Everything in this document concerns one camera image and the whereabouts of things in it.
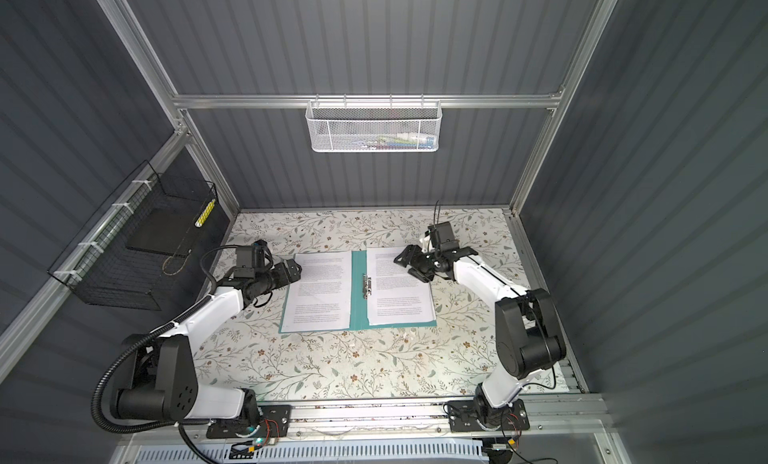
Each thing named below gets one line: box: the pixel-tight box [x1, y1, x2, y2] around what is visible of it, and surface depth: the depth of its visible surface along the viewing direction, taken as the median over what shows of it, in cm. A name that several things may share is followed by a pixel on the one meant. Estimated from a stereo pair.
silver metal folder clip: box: [362, 273, 372, 300], surface depth 101 cm
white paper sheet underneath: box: [366, 247, 437, 326], surface depth 98 cm
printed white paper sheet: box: [281, 251, 352, 333], surface depth 98 cm
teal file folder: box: [278, 249, 437, 334], surface depth 96 cm
